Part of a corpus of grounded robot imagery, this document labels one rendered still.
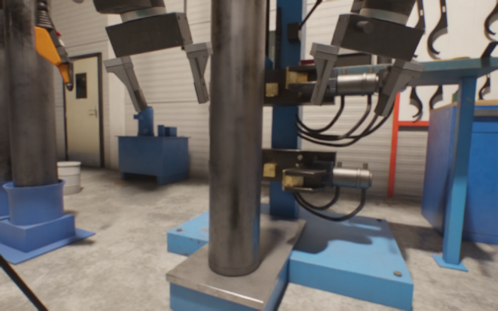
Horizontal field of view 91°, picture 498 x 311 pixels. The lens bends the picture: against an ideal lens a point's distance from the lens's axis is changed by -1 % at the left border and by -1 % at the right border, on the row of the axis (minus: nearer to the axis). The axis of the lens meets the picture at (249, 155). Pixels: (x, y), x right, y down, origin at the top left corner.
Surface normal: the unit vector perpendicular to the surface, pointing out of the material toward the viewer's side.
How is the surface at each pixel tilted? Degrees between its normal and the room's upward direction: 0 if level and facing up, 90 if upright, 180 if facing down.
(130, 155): 90
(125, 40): 114
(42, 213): 90
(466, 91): 90
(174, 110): 90
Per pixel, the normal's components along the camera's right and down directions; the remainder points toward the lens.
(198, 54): -0.15, 0.48
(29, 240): 0.92, 0.05
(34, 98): 0.74, 0.07
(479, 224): -0.38, 0.07
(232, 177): -0.03, 0.08
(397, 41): 0.07, 0.48
